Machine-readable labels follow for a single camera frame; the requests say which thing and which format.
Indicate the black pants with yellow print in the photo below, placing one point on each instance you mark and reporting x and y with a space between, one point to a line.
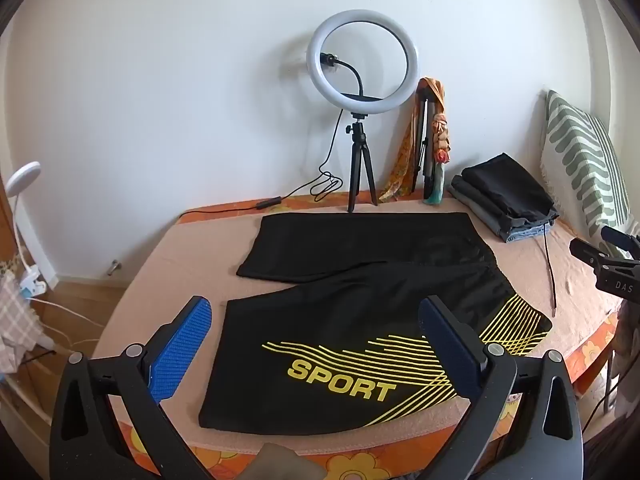
340 280

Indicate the checked cloth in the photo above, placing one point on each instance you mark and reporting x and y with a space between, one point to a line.
15 320

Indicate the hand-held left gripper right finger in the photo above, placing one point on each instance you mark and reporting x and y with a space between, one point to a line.
452 355

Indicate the grey folded stand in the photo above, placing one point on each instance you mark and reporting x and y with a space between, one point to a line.
427 170

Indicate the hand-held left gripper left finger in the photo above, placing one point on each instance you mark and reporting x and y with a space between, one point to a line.
180 355

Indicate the white clamp desk lamp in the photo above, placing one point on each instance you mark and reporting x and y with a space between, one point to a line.
25 175

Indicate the metal door stopper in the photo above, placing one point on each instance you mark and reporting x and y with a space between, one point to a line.
114 266

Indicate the black garment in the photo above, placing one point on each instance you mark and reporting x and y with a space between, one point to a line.
510 185

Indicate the braided colourful scarf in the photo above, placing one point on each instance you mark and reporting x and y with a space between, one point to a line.
442 140

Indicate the green striped white pillow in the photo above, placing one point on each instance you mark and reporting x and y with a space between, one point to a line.
580 160

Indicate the black gooseneck phone holder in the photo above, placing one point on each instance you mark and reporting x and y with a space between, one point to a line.
356 80

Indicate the dark grey garment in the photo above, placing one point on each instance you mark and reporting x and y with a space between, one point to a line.
480 205

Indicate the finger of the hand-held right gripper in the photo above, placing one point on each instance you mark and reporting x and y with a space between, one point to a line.
590 252
620 237

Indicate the olive cloth piece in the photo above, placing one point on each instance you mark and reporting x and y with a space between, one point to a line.
285 462

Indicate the orange patterned scarf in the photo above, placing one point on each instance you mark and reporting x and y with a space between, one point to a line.
407 160

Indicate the blue jeans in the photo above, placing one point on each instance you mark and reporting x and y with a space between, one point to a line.
525 232

